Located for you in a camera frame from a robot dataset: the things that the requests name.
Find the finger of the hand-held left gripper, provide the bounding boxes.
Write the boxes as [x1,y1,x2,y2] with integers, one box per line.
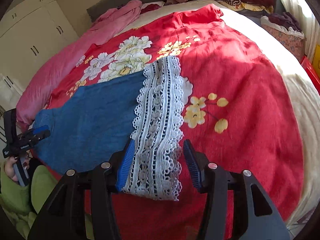
[29,125,50,135]
[17,130,51,144]

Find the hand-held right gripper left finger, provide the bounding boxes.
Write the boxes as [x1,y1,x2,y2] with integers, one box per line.
[27,139,137,240]

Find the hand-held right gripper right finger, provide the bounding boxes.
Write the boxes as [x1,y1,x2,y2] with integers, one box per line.
[183,139,292,240]

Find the blue denim jeans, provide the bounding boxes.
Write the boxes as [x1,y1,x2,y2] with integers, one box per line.
[32,56,184,202]

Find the person's left forearm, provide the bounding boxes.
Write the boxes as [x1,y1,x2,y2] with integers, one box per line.
[0,166,31,217]

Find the person's left hand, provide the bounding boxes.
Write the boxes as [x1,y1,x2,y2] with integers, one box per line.
[4,156,30,182]

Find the white bedside cabinet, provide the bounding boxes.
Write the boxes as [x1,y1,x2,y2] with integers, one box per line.
[0,74,23,113]

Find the pink quilt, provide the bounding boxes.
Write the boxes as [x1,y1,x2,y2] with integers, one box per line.
[16,0,143,130]

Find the red floral blanket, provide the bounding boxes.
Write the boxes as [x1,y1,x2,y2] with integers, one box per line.
[44,4,304,240]

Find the white wardrobe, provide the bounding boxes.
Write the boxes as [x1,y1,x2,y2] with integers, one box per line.
[0,0,80,80]

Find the beige bed sheet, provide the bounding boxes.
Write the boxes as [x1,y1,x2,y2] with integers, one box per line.
[122,0,320,230]

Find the red box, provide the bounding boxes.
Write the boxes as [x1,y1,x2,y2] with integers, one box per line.
[300,56,320,86]

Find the dark red cloth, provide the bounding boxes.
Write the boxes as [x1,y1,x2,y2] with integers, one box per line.
[140,2,163,14]

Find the yellow box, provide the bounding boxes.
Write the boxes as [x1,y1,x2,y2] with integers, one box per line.
[311,44,320,70]

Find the purple cloth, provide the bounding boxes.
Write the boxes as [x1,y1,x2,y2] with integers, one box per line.
[267,12,303,32]

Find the white curtain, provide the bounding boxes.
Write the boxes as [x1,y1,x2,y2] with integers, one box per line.
[272,0,320,60]

